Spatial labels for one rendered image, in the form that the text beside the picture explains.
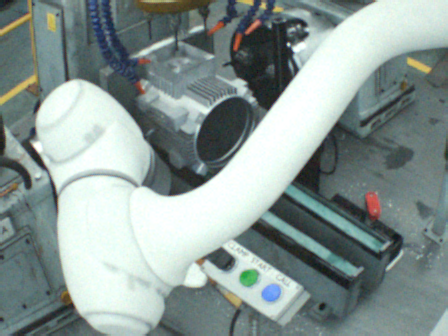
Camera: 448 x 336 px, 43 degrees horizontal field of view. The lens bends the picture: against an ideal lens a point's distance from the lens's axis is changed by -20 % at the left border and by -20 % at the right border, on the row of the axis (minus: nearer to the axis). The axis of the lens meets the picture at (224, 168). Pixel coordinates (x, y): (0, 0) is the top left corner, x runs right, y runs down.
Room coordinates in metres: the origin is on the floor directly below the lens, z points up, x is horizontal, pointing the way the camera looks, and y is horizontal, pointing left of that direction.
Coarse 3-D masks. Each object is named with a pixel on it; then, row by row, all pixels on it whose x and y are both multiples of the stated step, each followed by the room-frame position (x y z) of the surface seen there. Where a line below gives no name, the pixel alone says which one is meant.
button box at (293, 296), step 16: (240, 256) 0.73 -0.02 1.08; (256, 256) 0.73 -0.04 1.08; (208, 272) 0.73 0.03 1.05; (224, 272) 0.72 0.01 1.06; (240, 272) 0.71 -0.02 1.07; (272, 272) 0.69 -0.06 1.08; (240, 288) 0.68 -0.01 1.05; (256, 288) 0.67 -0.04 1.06; (288, 288) 0.65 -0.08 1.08; (304, 288) 0.65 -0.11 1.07; (256, 304) 0.65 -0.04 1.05; (272, 304) 0.64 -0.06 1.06; (288, 304) 0.63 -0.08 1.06; (272, 320) 0.61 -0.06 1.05
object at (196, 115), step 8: (144, 80) 1.25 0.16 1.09; (144, 88) 1.24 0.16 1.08; (240, 88) 1.19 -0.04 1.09; (248, 96) 1.19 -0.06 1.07; (192, 112) 1.12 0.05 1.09; (200, 112) 1.11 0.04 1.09; (192, 120) 1.10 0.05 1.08; (200, 120) 1.11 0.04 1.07; (192, 168) 1.11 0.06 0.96; (200, 168) 1.10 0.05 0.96; (208, 168) 1.11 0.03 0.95
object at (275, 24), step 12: (276, 24) 1.20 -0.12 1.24; (276, 36) 1.20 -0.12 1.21; (276, 48) 1.20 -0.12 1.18; (276, 60) 1.20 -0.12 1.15; (288, 60) 1.21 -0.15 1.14; (276, 72) 1.20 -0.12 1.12; (288, 72) 1.21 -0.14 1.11; (276, 84) 1.21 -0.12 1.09; (288, 84) 1.21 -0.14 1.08; (276, 96) 1.21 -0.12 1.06
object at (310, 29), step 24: (264, 24) 1.37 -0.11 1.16; (288, 24) 1.37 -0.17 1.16; (312, 24) 1.40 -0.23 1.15; (240, 48) 1.42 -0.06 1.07; (264, 48) 1.35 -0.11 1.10; (288, 48) 1.30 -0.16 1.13; (312, 48) 1.33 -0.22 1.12; (240, 72) 1.42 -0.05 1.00; (264, 72) 1.36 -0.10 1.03; (264, 96) 1.36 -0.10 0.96
